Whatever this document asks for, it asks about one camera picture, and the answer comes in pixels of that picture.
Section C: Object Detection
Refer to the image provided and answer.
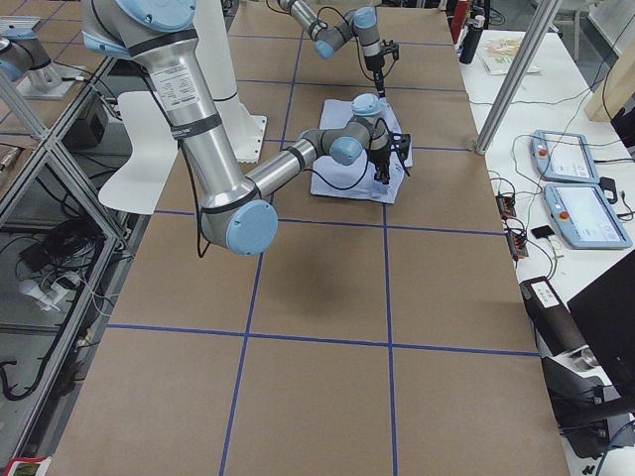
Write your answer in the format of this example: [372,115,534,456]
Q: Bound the lower teach pendant tablet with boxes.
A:
[543,183,632,250]

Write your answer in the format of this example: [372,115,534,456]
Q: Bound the white chair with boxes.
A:
[98,91,178,215]

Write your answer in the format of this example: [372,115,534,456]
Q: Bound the red cylinder bottle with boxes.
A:
[450,0,472,48]

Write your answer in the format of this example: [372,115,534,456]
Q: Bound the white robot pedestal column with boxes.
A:
[193,0,267,164]

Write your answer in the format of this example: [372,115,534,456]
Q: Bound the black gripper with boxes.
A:
[365,54,386,98]
[370,148,392,196]

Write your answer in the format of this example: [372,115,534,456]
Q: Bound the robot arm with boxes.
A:
[266,0,399,99]
[82,1,400,256]

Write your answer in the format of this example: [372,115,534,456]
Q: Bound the aluminium frame post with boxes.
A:
[475,0,562,155]

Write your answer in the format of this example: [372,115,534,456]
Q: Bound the teach pendant tablet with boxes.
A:
[530,130,599,184]
[543,183,632,250]

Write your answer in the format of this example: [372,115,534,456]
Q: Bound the upper teach pendant tablet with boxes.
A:
[530,130,599,184]

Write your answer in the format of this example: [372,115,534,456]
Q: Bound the black monitor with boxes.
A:
[568,253,635,396]

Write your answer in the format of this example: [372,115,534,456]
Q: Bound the light blue striped shirt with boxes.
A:
[310,99,405,204]

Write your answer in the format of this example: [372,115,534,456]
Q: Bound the black water bottle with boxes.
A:
[459,15,485,64]

